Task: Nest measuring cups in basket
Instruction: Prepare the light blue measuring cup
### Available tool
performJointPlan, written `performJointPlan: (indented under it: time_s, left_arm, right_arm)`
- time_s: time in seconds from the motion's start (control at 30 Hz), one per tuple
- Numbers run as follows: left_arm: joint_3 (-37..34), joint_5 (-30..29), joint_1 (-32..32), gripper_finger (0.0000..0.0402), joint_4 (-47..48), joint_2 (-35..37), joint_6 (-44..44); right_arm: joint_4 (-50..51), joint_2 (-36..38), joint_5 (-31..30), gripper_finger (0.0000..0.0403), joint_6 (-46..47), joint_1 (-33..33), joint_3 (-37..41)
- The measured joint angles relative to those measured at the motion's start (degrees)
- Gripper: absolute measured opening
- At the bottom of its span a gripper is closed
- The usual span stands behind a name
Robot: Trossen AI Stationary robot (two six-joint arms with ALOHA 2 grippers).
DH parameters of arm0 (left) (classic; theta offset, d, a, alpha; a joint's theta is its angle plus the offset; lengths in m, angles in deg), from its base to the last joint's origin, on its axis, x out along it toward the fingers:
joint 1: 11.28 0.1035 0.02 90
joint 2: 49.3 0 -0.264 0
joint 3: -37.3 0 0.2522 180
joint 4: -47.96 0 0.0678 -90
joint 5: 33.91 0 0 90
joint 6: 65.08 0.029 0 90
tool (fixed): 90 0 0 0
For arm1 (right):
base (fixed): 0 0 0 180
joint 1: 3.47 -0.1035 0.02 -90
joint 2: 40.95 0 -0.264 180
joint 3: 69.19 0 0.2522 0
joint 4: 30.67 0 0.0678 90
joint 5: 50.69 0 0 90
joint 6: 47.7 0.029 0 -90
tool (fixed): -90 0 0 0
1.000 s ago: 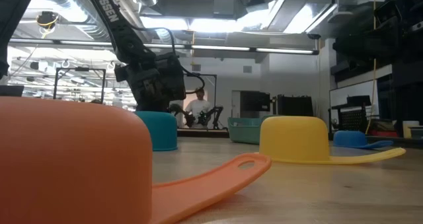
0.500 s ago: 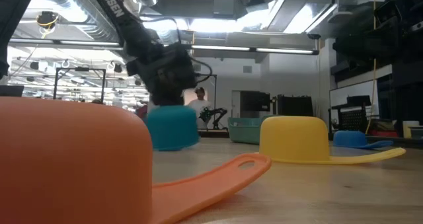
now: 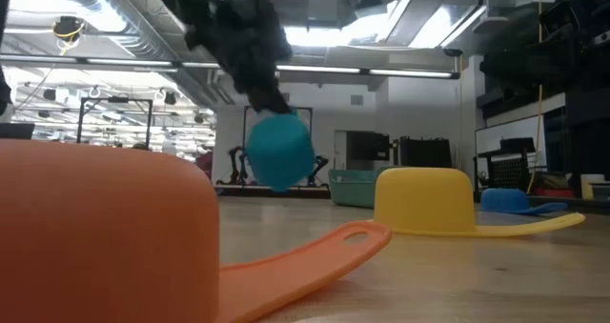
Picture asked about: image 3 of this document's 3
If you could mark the yellow measuring cup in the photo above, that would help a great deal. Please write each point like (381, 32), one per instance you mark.
(424, 199)

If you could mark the teal blue measuring cup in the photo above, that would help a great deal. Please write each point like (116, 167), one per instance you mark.
(281, 151)

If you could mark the seated person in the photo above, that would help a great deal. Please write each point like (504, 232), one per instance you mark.
(140, 146)

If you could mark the orange measuring cup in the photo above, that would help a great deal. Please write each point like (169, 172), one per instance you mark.
(95, 228)

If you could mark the dark monitor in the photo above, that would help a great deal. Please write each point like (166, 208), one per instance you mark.
(16, 131)

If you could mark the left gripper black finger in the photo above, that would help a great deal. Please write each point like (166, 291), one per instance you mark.
(269, 101)

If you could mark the small black cabinet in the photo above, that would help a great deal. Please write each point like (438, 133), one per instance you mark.
(367, 146)

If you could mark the large black cabinet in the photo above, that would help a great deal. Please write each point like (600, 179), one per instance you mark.
(424, 152)

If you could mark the white container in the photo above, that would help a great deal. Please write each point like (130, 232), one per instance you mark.
(591, 186)

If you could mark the red chair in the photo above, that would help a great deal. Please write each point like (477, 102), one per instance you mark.
(205, 163)

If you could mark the black perforated cart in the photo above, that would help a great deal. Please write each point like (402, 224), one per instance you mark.
(510, 170)

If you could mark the long ceiling light strip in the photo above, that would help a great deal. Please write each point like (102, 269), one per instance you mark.
(128, 62)

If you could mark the red box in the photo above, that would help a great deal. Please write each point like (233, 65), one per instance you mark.
(553, 192)

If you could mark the teal plastic basket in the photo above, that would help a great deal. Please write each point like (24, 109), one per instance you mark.
(350, 189)

